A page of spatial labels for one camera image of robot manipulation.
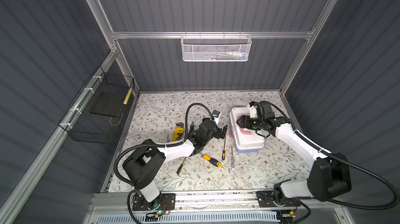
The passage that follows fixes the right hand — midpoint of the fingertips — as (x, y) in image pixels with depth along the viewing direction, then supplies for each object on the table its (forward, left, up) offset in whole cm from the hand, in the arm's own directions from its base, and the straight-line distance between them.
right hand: (243, 123), depth 86 cm
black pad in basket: (+1, +68, +17) cm, 70 cm away
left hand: (0, +13, +1) cm, 13 cm away
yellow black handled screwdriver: (-17, +18, -12) cm, 27 cm away
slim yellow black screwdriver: (-11, +11, -13) cm, 20 cm away
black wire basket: (-6, +73, +16) cm, 75 cm away
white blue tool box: (-9, -1, -3) cm, 10 cm away
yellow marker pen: (+7, +62, +15) cm, 64 cm away
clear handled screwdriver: (-16, +6, -14) cm, 22 cm away
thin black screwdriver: (-20, +35, -13) cm, 42 cm away
